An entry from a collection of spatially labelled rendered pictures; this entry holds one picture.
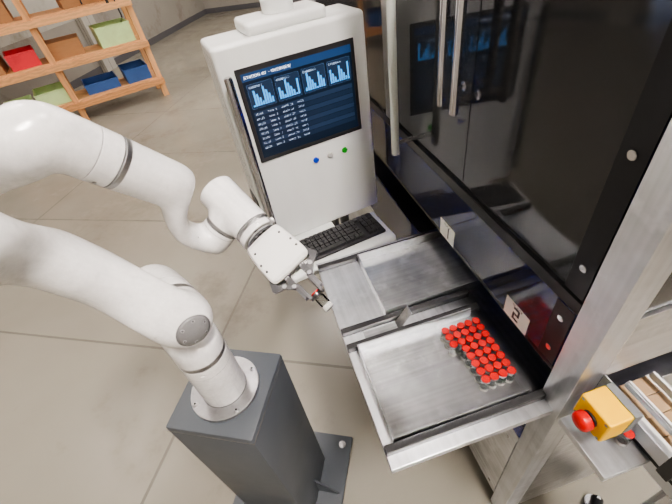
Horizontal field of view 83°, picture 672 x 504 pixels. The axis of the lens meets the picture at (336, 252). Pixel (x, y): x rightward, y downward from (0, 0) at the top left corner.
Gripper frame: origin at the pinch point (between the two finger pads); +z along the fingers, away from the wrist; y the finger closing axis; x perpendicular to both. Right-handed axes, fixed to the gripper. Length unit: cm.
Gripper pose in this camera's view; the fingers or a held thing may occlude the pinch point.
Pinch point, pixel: (311, 288)
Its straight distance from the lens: 78.6
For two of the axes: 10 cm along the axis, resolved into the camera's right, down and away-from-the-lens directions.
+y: -7.1, 6.9, -1.2
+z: 7.0, 6.8, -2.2
